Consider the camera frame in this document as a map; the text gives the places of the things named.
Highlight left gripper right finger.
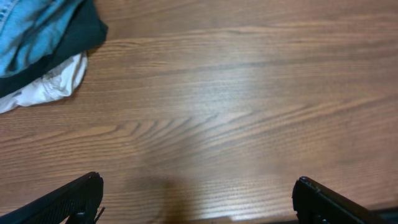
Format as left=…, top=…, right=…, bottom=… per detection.
left=292, top=177, right=387, bottom=224

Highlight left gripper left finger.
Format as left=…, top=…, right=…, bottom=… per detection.
left=1, top=172, right=104, bottom=224

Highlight light blue denim jeans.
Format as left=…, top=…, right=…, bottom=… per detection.
left=1, top=0, right=83, bottom=78

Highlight white crumpled cloth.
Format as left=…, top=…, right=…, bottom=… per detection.
left=1, top=52, right=88, bottom=113

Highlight dark navy folded shirt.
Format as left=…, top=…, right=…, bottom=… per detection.
left=1, top=0, right=108, bottom=97

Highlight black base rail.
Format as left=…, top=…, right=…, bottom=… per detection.
left=271, top=207, right=397, bottom=224

